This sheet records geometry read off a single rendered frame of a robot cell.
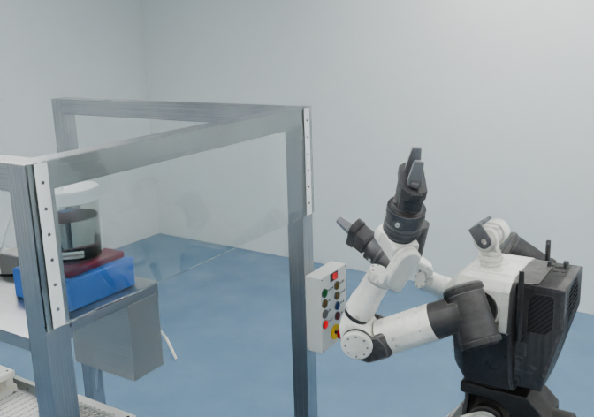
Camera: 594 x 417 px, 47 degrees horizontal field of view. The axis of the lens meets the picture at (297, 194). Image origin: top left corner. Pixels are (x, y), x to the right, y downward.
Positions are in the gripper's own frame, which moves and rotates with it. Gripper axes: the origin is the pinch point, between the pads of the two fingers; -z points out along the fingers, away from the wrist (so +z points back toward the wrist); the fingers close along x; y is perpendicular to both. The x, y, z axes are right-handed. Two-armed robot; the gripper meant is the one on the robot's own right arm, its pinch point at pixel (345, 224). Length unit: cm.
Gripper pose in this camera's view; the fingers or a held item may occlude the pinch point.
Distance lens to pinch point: 220.2
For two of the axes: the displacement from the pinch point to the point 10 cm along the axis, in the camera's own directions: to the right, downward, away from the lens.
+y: -6.7, 6.0, -4.4
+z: 7.4, 5.9, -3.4
